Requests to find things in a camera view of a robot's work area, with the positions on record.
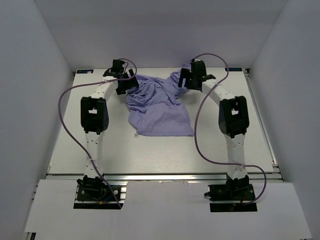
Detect lilac zip-up jacket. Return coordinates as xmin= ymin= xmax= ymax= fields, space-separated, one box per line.
xmin=126 ymin=70 xmax=194 ymax=137

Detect white front cover board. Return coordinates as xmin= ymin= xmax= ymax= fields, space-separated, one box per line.
xmin=25 ymin=180 xmax=312 ymax=240

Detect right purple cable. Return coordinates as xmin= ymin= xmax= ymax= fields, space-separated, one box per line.
xmin=191 ymin=52 xmax=267 ymax=206

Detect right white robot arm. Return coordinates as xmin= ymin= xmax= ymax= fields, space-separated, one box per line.
xmin=178 ymin=59 xmax=250 ymax=180

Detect aluminium rail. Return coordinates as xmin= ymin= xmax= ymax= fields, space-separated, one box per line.
xmin=45 ymin=169 xmax=283 ymax=181
xmin=243 ymin=68 xmax=279 ymax=168

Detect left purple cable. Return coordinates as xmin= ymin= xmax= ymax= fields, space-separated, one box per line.
xmin=57 ymin=58 xmax=138 ymax=209

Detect left blue table label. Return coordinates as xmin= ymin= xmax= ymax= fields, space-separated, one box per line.
xmin=76 ymin=69 xmax=94 ymax=74

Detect aluminium front rail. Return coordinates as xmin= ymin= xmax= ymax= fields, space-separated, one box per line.
xmin=45 ymin=169 xmax=283 ymax=181

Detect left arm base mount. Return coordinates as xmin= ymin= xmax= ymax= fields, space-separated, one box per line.
xmin=73 ymin=175 xmax=125 ymax=210

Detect purple cable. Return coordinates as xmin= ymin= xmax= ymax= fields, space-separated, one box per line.
xmin=57 ymin=58 xmax=138 ymax=209
xmin=191 ymin=52 xmax=267 ymax=206

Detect aluminium right side rail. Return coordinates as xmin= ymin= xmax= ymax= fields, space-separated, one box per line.
xmin=243 ymin=68 xmax=279 ymax=168

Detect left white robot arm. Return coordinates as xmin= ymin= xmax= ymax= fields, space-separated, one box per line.
xmin=80 ymin=58 xmax=139 ymax=179

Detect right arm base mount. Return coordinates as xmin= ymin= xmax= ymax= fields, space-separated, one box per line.
xmin=203 ymin=177 xmax=258 ymax=213

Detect blue table label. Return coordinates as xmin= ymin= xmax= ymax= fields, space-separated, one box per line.
xmin=76 ymin=69 xmax=94 ymax=74
xmin=225 ymin=67 xmax=243 ymax=72

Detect right blue table label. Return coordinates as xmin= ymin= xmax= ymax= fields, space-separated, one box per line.
xmin=225 ymin=67 xmax=243 ymax=72

